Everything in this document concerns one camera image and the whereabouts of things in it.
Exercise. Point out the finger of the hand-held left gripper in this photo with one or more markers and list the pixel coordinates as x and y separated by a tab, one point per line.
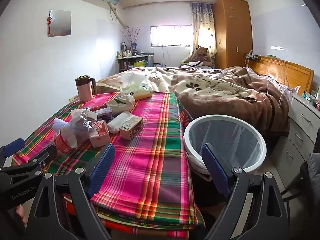
42	157
15	146

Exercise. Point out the bare decorative branches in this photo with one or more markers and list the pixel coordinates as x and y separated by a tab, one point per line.
132	36

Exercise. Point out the small white box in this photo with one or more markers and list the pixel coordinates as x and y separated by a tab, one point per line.
82	113

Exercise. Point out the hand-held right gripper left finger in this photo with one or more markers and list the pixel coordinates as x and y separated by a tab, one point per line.
102	167

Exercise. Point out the white round trash bin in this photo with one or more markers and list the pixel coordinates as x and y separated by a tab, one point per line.
262	145

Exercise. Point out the power strip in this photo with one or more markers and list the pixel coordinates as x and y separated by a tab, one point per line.
252	56

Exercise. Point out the window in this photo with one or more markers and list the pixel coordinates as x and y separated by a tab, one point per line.
170	36

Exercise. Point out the dark jacket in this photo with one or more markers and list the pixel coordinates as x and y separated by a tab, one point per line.
313	175

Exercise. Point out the cluttered white desk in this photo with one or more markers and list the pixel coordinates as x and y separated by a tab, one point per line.
130	62

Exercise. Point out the brown teddy bear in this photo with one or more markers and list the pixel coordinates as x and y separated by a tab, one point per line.
202	53

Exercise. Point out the silver square wall panel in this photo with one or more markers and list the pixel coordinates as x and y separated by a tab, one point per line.
60	22

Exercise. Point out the wooden bed headboard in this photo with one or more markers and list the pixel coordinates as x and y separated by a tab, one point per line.
275	70

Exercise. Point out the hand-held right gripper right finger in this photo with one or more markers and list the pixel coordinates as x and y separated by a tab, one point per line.
215	170

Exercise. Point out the patterned curtain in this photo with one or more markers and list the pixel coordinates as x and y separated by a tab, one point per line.
200	17

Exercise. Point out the yellow tissue pack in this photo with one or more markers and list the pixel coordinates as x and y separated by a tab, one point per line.
136	91

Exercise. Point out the white tissue packet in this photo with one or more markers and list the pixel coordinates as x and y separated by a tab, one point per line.
117	122

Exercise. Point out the small picture frame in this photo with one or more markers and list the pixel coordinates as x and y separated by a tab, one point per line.
133	47

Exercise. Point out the pink green plaid cloth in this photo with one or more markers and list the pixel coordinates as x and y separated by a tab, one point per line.
150	155

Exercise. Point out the white blue printed packet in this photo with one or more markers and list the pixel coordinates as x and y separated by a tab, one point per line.
60	123

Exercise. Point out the brown printed blanket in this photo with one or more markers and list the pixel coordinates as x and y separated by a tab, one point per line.
212	87

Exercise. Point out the wrapped air conditioner pipe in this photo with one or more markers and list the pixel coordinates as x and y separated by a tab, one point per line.
117	16

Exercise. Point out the purple white medicine box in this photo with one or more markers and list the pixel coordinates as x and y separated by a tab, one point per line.
105	113

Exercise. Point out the red white paper cup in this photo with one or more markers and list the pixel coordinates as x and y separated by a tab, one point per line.
62	142

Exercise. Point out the crumpled clear plastic wrapper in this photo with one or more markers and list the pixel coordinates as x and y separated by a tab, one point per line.
80	127

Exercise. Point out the white drawer dresser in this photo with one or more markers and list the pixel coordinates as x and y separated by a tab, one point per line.
300	130

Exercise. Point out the crumpled white green wrapper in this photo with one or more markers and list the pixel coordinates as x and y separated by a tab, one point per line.
121	103

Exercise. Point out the beige red cardboard box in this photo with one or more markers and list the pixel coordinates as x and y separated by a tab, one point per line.
131	128

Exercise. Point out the red hanging ornament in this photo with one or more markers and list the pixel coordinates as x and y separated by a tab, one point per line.
50	21

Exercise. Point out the white yogurt cup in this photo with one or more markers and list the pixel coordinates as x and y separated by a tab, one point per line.
100	136

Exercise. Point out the wooden wardrobe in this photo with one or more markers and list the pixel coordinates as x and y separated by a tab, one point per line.
232	30

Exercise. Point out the pink jug with brown lid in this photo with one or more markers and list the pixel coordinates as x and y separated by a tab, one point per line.
83	91

